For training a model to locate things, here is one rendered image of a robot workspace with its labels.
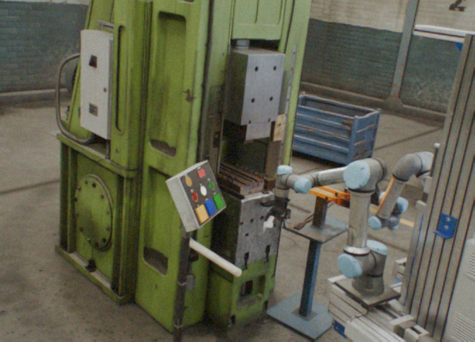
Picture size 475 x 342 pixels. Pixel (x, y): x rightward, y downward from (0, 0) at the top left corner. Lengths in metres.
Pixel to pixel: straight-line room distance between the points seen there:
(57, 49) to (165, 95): 6.10
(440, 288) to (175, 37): 1.91
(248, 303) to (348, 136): 3.67
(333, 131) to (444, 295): 4.63
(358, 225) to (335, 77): 9.46
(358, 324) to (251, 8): 1.79
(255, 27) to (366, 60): 8.28
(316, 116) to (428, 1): 4.44
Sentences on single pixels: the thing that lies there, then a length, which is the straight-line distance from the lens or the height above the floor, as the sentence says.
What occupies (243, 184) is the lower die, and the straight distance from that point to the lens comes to 3.45.
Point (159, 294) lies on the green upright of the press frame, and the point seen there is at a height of 0.20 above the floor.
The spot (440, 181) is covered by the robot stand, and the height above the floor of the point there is 1.40.
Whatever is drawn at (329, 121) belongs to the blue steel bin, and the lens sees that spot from 7.16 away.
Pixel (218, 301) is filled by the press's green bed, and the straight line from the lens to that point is 3.78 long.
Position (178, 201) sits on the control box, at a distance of 2.87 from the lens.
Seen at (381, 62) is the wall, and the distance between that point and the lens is 11.42.
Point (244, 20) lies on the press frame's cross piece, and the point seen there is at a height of 1.93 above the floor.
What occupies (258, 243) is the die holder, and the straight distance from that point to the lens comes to 3.62.
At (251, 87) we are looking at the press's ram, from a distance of 3.25.
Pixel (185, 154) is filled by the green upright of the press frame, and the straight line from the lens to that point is 3.25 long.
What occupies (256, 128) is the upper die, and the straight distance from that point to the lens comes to 3.35.
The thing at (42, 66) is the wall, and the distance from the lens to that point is 9.37.
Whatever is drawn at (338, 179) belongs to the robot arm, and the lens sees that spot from 2.77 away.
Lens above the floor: 2.17
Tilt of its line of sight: 18 degrees down
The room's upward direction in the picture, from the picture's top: 6 degrees clockwise
